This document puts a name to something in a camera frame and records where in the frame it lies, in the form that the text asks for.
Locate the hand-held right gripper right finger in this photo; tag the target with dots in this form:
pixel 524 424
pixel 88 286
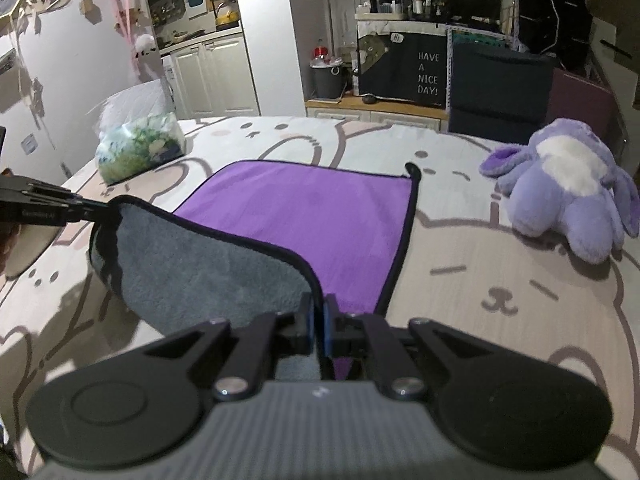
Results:
pixel 328 330

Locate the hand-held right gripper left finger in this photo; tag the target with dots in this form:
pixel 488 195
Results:
pixel 310 327

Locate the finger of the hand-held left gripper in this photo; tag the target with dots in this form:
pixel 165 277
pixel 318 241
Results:
pixel 55 192
pixel 60 214

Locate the purple and grey towel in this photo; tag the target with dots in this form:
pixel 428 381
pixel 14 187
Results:
pixel 310 220

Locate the clear bag of green stuffing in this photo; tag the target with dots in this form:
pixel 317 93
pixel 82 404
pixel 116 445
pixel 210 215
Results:
pixel 137 152

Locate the white hanging plush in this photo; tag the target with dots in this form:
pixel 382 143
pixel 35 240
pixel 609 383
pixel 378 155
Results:
pixel 145 44

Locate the white door cabinet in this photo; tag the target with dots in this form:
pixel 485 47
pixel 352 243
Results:
pixel 215 77

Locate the wooden low cabinet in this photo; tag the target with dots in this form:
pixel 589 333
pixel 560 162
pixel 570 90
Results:
pixel 350 110

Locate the small dark round object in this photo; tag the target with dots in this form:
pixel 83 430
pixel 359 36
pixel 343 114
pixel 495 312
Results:
pixel 369 98

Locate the grey trash bin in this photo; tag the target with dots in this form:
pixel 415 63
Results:
pixel 327 82

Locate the glass jar with black lid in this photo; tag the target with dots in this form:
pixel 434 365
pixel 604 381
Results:
pixel 225 10

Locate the dark printed cabinet cover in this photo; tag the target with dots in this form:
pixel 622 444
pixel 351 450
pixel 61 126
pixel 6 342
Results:
pixel 400 67

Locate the purple plush toy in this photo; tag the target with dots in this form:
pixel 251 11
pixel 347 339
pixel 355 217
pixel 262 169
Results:
pixel 565 195

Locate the black chair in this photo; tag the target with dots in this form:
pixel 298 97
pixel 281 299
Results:
pixel 500 87

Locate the dark purple box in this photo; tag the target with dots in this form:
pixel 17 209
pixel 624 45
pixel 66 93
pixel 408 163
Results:
pixel 582 102

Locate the black hanging clothes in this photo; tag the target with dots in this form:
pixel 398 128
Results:
pixel 555 5

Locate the white wall outlet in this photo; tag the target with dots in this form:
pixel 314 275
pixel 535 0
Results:
pixel 29 143

